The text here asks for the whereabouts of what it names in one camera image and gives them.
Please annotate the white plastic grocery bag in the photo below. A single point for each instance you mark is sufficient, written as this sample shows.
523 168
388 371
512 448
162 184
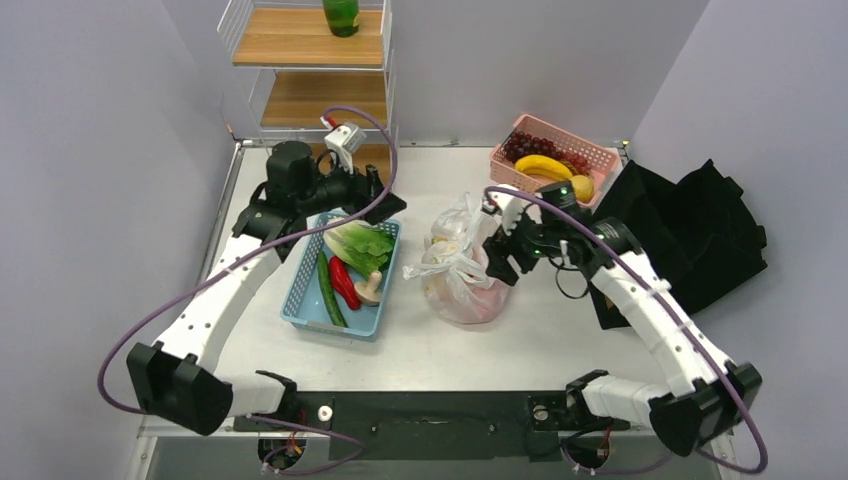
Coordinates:
452 268

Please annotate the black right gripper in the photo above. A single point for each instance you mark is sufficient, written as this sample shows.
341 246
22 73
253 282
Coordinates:
499 251

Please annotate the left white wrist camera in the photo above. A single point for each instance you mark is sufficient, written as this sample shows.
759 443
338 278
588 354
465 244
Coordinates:
343 138

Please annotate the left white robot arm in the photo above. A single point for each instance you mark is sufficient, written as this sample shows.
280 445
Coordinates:
174 377

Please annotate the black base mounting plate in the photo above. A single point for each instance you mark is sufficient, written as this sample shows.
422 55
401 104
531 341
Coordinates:
476 425

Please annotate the yellow banana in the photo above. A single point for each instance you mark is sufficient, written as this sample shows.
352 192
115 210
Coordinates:
540 165

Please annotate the blue perforated plastic basket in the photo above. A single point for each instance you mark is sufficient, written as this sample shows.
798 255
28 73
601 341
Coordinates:
304 305

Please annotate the black cloth bag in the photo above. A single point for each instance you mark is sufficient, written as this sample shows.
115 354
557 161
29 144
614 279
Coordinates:
697 232

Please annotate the dark red grapes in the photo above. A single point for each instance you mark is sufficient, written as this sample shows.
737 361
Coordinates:
520 144

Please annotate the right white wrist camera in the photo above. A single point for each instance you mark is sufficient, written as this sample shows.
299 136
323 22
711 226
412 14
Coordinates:
505 205

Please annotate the red pepper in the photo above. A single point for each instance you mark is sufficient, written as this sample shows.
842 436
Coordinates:
342 283

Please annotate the green napa cabbage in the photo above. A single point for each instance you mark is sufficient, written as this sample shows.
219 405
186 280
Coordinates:
363 247

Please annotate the wooden wire shelf rack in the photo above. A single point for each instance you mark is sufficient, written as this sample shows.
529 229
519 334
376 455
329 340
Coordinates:
290 67

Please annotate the beige mushroom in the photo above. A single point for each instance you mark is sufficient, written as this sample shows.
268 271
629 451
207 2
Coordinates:
368 291

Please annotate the pink perforated plastic basket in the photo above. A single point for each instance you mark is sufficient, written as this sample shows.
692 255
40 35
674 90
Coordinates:
603 162

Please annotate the yellow pear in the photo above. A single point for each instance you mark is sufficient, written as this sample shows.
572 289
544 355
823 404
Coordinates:
583 187

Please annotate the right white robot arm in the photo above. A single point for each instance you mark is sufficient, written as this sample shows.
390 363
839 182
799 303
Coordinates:
704 393

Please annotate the green cucumber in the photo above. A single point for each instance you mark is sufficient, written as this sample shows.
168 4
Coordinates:
327 292

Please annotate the green bottle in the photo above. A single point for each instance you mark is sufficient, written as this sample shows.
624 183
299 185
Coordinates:
342 17

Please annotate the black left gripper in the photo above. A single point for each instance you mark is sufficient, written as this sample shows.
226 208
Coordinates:
363 190

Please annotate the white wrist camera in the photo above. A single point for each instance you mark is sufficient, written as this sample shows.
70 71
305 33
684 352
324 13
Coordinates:
343 138
505 205

